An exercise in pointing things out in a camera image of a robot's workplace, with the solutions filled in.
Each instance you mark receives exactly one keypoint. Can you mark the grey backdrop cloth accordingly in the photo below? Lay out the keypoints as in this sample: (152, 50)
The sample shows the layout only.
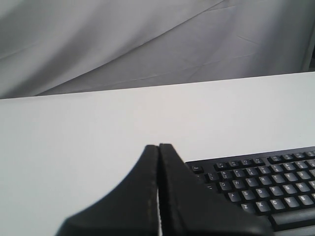
(67, 46)

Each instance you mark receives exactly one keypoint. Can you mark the black acer keyboard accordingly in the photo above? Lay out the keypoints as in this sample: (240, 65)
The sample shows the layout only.
(278, 187)

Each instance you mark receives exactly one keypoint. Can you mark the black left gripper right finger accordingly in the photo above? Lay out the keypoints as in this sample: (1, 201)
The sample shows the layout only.
(188, 208)

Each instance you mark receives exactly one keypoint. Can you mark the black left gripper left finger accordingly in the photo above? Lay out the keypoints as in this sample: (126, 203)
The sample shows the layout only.
(130, 209)

